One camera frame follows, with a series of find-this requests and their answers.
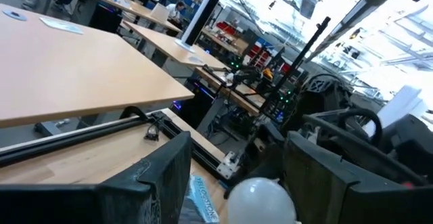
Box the round table cable grommet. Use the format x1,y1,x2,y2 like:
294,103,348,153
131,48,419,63
2,9,28,22

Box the black computer case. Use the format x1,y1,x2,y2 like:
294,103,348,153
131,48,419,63
88,2,124,35

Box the black white tower appliance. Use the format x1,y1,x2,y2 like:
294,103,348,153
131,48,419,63
175,0,229,53

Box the grey overhead frame beam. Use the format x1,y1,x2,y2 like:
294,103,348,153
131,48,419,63
304,0,413,63

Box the black vertical pole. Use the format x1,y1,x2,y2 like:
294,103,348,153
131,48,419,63
260,16,332,115

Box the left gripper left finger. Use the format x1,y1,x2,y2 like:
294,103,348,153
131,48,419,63
0,131,193,224

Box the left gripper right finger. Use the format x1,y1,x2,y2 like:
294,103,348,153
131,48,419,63
283,131,433,224

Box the background robot station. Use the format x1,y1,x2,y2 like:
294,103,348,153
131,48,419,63
194,56,307,123

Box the red storage bins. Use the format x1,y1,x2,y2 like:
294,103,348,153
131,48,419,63
216,20,237,36

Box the beige wooden office table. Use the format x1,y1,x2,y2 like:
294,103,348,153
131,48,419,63
0,3,196,137

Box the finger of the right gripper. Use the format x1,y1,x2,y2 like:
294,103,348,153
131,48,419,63
224,164,258,198
253,162,287,185

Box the open laptop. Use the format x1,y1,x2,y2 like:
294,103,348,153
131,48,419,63
148,3,170,22

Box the black aluminium rail frame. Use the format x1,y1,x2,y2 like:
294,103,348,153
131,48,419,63
0,106,244,184

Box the white lightbulb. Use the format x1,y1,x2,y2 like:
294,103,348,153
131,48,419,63
227,177,300,224

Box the white paper card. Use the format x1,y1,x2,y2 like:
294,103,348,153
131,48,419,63
39,16,85,35

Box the silver frame bracket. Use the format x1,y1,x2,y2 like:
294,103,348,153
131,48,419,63
215,150,242,181

